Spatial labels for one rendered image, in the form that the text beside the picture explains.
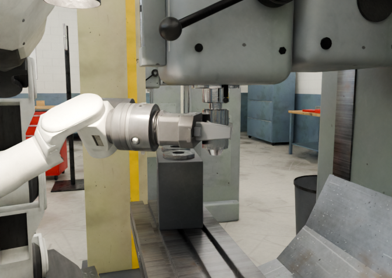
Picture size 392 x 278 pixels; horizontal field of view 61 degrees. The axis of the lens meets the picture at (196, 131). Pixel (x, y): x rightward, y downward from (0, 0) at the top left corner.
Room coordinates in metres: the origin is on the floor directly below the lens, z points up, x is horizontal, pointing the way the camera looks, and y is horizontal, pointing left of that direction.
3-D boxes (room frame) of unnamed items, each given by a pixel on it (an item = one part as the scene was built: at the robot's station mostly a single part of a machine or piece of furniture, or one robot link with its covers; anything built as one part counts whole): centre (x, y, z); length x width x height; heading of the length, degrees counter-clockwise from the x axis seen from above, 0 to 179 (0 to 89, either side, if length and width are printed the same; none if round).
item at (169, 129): (0.61, 0.06, 1.23); 0.13 x 0.12 x 0.10; 170
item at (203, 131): (0.56, -0.03, 1.23); 0.06 x 0.02 x 0.03; 80
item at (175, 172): (0.97, 0.06, 1.03); 0.22 x 0.12 x 0.20; 8
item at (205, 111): (0.59, -0.03, 1.26); 0.05 x 0.05 x 0.01
